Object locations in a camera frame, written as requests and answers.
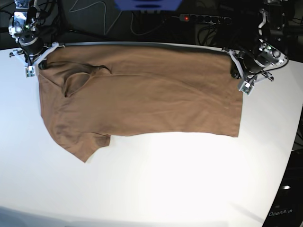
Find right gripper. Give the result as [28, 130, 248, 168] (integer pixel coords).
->
[18, 35, 47, 70]

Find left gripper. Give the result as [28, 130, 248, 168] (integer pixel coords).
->
[231, 51, 269, 79]

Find brown T-shirt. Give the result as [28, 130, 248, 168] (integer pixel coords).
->
[38, 45, 242, 161]

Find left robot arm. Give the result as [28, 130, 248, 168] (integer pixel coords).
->
[229, 0, 289, 82]

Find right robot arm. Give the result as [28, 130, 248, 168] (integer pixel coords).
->
[8, 0, 59, 77]

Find black power strip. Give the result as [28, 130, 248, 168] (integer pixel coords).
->
[178, 14, 232, 25]

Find blue box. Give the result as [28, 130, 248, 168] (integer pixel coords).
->
[114, 0, 182, 11]

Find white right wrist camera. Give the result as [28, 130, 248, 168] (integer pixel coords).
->
[25, 65, 39, 78]

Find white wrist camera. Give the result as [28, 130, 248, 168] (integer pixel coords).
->
[25, 65, 39, 78]
[237, 80, 254, 96]

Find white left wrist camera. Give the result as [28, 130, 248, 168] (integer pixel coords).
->
[237, 80, 254, 96]

